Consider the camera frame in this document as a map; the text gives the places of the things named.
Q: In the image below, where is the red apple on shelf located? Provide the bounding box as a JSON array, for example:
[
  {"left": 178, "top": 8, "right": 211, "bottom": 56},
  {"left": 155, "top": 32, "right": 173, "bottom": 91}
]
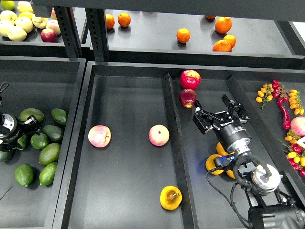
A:
[{"left": 41, "top": 28, "right": 58, "bottom": 43}]

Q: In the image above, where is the bright green avocado bottom left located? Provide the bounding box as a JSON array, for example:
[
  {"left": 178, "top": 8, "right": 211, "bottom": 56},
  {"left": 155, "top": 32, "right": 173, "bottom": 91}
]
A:
[{"left": 14, "top": 163, "right": 34, "bottom": 187}]

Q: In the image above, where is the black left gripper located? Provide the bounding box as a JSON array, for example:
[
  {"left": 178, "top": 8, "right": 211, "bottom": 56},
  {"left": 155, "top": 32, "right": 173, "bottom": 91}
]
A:
[{"left": 0, "top": 115, "right": 40, "bottom": 151}]

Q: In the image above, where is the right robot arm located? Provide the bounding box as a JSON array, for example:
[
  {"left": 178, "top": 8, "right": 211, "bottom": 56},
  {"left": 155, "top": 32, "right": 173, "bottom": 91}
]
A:
[{"left": 193, "top": 94, "right": 305, "bottom": 229}]

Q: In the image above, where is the yellow pear brown end left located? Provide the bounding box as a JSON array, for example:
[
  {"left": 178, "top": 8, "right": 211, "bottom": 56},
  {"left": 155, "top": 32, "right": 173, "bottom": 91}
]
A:
[{"left": 205, "top": 154, "right": 224, "bottom": 175}]

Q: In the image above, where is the black tray divider right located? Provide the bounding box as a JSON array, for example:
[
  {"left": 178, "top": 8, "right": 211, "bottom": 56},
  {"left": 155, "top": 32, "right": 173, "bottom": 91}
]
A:
[{"left": 226, "top": 73, "right": 305, "bottom": 203}]

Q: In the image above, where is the orange cherry tomato bunch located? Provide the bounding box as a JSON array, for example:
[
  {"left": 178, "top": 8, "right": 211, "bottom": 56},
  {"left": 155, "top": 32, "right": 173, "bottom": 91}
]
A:
[
  {"left": 255, "top": 83, "right": 274, "bottom": 110},
  {"left": 288, "top": 89, "right": 305, "bottom": 115}
]

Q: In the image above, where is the white price tag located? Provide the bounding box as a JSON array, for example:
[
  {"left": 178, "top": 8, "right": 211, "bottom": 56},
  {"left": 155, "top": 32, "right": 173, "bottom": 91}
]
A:
[{"left": 296, "top": 136, "right": 305, "bottom": 148}]

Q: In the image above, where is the large orange top right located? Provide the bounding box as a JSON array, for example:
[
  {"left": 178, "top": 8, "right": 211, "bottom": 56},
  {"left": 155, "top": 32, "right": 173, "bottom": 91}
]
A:
[{"left": 214, "top": 17, "right": 232, "bottom": 34}]

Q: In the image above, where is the red chili pepper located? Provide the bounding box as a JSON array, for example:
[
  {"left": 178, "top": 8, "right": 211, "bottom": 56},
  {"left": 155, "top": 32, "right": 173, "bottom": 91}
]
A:
[{"left": 277, "top": 97, "right": 291, "bottom": 130}]

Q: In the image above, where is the pink apple centre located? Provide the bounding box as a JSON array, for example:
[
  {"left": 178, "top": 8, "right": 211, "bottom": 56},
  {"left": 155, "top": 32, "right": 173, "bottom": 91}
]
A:
[{"left": 149, "top": 125, "right": 169, "bottom": 146}]

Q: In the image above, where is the round yellow pear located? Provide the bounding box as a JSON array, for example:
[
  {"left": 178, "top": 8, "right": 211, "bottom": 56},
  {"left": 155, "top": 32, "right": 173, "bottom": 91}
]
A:
[{"left": 216, "top": 142, "right": 234, "bottom": 156}]

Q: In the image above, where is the dark green avocado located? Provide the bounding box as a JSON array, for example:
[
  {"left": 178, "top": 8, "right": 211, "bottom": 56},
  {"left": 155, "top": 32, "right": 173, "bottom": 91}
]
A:
[{"left": 39, "top": 143, "right": 61, "bottom": 165}]

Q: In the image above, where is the pink apple left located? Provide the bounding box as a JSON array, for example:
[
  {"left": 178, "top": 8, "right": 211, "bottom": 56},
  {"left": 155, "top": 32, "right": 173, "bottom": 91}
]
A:
[{"left": 88, "top": 125, "right": 111, "bottom": 148}]

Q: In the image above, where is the light green avocado top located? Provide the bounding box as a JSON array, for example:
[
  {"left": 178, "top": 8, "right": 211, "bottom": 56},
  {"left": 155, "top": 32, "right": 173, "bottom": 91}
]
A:
[{"left": 19, "top": 108, "right": 45, "bottom": 123}]

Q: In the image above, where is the black tray divider left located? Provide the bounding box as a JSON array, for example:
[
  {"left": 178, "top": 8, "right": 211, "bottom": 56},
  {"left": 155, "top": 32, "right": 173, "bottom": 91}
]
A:
[{"left": 161, "top": 73, "right": 198, "bottom": 229}]

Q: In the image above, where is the black tray divider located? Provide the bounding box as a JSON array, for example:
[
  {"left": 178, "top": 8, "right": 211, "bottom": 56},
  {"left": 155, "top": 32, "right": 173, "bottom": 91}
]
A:
[
  {"left": 161, "top": 73, "right": 198, "bottom": 229},
  {"left": 226, "top": 73, "right": 305, "bottom": 203}
]

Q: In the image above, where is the pink peach right edge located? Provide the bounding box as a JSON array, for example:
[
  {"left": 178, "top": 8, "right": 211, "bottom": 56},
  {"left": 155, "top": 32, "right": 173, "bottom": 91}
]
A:
[{"left": 290, "top": 116, "right": 305, "bottom": 136}]

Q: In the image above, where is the orange front right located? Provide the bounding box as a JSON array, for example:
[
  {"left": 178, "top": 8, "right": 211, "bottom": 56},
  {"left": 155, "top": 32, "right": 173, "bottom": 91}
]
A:
[{"left": 212, "top": 40, "right": 232, "bottom": 52}]

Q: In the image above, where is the small dark avocado top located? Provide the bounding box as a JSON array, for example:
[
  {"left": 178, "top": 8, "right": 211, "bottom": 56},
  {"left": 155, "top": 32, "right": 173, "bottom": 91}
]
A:
[{"left": 51, "top": 108, "right": 68, "bottom": 125}]

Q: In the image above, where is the orange cherry tomato bunch left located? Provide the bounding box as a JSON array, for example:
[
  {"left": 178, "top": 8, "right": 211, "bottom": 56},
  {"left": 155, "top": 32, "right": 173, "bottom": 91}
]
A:
[{"left": 255, "top": 83, "right": 274, "bottom": 110}]

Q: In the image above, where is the yellow pear with brown stem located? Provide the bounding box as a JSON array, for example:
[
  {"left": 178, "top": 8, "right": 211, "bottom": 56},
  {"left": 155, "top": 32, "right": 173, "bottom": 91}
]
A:
[{"left": 160, "top": 186, "right": 182, "bottom": 210}]

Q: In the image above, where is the small green avocado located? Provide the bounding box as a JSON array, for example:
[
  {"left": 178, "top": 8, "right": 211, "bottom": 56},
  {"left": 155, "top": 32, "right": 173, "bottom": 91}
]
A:
[{"left": 30, "top": 133, "right": 49, "bottom": 150}]

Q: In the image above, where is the orange cherry tomato bunch right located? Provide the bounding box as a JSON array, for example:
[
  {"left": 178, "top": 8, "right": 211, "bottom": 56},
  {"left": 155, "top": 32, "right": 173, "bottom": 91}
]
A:
[{"left": 288, "top": 89, "right": 305, "bottom": 115}]

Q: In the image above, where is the small orange right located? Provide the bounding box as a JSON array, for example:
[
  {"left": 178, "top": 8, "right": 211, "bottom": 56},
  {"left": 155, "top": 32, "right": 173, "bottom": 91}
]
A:
[{"left": 224, "top": 34, "right": 237, "bottom": 48}]

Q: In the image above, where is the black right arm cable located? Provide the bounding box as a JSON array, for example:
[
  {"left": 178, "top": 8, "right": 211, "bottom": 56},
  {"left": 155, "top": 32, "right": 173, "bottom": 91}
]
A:
[{"left": 205, "top": 167, "right": 251, "bottom": 227}]

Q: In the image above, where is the bright red apple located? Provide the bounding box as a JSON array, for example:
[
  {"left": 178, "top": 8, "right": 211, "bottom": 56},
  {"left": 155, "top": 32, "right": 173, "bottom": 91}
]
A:
[{"left": 180, "top": 70, "right": 201, "bottom": 90}]

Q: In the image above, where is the green avocado by tray edge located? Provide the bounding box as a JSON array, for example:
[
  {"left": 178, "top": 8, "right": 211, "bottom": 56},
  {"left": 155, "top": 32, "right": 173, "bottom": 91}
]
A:
[{"left": 39, "top": 162, "right": 58, "bottom": 186}]

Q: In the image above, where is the small orange centre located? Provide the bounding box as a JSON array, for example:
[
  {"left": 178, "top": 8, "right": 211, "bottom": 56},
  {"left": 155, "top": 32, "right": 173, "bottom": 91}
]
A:
[{"left": 176, "top": 28, "right": 191, "bottom": 43}]

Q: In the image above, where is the black upper left shelf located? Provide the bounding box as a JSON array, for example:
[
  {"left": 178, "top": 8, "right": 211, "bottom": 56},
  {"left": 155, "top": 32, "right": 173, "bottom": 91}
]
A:
[{"left": 0, "top": 6, "right": 88, "bottom": 59}]

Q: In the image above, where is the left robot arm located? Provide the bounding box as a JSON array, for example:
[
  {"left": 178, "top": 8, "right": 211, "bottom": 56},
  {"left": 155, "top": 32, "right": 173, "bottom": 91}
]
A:
[{"left": 0, "top": 113, "right": 41, "bottom": 152}]

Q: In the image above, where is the red cherry tomato bunch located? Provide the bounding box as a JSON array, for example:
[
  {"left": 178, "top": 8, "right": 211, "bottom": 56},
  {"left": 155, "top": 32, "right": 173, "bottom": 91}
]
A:
[{"left": 272, "top": 80, "right": 288, "bottom": 102}]

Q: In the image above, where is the dark avocado far left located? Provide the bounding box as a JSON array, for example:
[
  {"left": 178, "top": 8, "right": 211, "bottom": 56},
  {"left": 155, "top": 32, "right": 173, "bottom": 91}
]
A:
[{"left": 0, "top": 151, "right": 14, "bottom": 162}]

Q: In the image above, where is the mixed cherry tomato bunch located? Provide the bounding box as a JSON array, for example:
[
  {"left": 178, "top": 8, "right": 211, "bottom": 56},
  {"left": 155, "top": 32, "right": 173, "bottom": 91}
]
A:
[{"left": 277, "top": 129, "right": 305, "bottom": 177}]

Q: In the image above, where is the dark red apple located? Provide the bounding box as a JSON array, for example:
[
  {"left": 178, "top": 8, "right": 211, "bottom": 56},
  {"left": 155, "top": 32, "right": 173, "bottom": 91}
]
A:
[{"left": 179, "top": 89, "right": 197, "bottom": 108}]

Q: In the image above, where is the small orange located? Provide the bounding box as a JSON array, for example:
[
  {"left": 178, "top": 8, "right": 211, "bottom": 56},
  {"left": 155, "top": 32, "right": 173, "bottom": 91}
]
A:
[
  {"left": 176, "top": 28, "right": 191, "bottom": 43},
  {"left": 224, "top": 34, "right": 237, "bottom": 48}
]

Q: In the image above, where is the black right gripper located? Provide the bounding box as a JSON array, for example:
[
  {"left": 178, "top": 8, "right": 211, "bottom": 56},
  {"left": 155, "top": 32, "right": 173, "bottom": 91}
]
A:
[{"left": 193, "top": 94, "right": 251, "bottom": 153}]

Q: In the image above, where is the yellow pear middle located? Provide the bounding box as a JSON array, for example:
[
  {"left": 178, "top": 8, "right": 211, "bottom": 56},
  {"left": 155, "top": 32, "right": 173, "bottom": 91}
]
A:
[{"left": 226, "top": 170, "right": 235, "bottom": 179}]

